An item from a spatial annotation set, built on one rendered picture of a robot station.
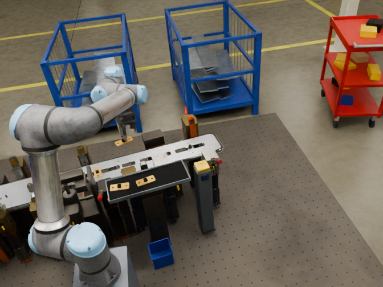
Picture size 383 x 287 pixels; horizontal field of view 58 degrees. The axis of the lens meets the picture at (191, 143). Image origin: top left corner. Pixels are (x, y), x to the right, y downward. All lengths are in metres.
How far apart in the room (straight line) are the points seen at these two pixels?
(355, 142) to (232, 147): 1.68
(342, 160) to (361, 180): 0.28
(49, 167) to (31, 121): 0.16
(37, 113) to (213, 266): 1.13
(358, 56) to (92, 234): 3.39
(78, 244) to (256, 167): 1.38
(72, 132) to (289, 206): 1.37
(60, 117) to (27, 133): 0.12
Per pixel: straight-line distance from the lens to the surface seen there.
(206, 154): 1.83
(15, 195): 2.01
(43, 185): 1.20
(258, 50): 3.64
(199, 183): 1.64
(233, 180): 2.18
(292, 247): 1.90
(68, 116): 1.07
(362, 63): 4.08
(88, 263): 1.25
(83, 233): 1.23
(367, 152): 3.70
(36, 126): 1.10
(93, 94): 1.43
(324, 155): 3.54
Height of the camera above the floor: 2.24
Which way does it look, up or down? 38 degrees down
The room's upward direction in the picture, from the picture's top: 6 degrees counter-clockwise
